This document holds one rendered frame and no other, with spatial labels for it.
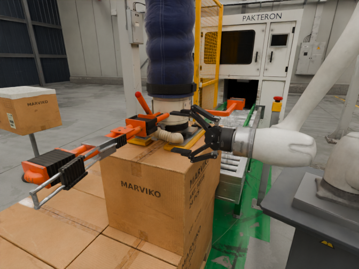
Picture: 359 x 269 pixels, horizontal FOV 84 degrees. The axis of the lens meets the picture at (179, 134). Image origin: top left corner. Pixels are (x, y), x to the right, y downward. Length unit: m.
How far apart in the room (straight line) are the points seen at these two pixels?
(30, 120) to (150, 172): 1.85
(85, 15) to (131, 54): 11.35
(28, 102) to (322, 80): 2.32
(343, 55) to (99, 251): 1.10
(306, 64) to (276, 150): 9.38
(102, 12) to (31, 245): 12.28
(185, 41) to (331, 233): 0.87
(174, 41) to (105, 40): 11.93
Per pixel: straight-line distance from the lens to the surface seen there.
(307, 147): 0.60
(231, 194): 1.44
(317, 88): 0.74
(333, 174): 1.01
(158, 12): 0.88
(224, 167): 1.59
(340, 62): 0.72
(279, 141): 0.58
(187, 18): 0.88
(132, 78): 2.34
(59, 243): 1.14
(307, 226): 0.91
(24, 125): 2.45
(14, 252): 1.21
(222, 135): 0.61
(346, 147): 0.97
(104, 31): 12.76
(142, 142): 0.90
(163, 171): 0.74
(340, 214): 0.97
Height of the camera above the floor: 1.31
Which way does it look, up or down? 20 degrees down
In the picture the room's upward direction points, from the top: straight up
